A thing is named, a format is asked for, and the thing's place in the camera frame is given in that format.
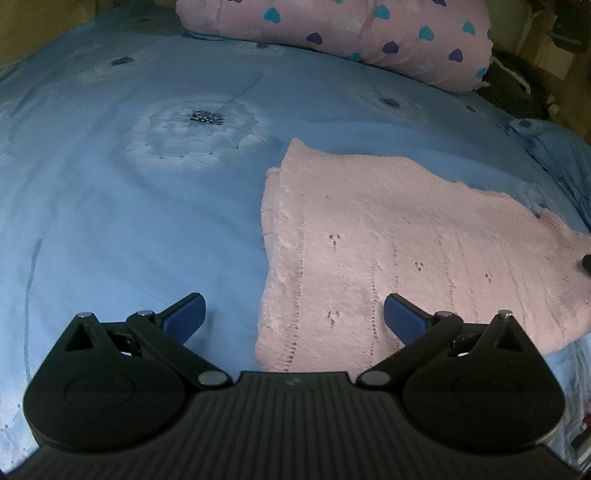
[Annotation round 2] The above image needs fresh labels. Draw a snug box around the blue dandelion-print pillow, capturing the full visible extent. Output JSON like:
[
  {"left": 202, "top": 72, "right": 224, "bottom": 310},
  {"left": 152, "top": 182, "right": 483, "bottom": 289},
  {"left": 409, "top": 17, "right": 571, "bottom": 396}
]
[{"left": 506, "top": 119, "right": 590, "bottom": 228}]

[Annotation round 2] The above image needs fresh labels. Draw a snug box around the pink heart-print rolled quilt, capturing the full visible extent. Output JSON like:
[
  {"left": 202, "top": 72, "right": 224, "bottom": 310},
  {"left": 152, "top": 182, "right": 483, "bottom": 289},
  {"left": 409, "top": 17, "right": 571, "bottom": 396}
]
[{"left": 175, "top": 0, "right": 493, "bottom": 93}]

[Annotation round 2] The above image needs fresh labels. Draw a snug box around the pink knitted cardigan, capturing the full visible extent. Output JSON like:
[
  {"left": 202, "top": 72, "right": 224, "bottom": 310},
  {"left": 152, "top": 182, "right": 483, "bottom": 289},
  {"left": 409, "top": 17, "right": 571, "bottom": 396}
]
[{"left": 256, "top": 140, "right": 590, "bottom": 376}]

